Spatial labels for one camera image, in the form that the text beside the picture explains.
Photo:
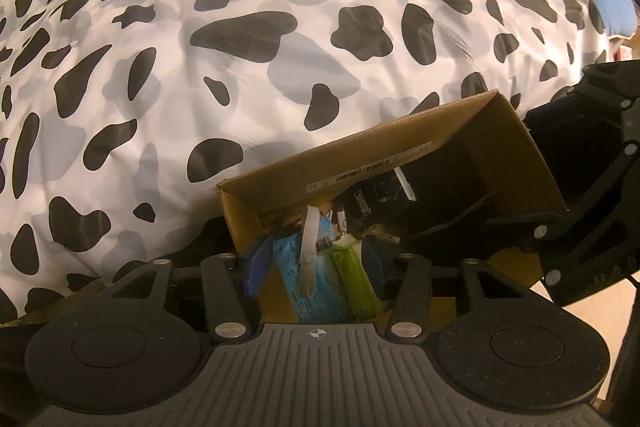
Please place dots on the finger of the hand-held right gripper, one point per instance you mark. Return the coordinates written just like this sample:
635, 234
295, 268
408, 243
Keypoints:
555, 227

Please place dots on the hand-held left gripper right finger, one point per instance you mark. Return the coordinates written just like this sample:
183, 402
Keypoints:
372, 263

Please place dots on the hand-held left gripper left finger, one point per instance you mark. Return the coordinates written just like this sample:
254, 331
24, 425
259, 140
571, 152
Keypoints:
257, 268

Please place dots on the green wet wipes packet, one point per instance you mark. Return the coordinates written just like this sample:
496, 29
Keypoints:
355, 279

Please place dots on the blue tissue packet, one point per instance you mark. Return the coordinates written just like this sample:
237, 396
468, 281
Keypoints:
310, 297

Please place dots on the black adapter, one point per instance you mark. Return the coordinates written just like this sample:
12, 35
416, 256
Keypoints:
377, 197

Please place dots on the cardboard box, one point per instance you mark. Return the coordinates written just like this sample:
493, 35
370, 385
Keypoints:
450, 142

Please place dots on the cow print blanket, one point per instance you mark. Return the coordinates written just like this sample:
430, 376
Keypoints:
250, 57

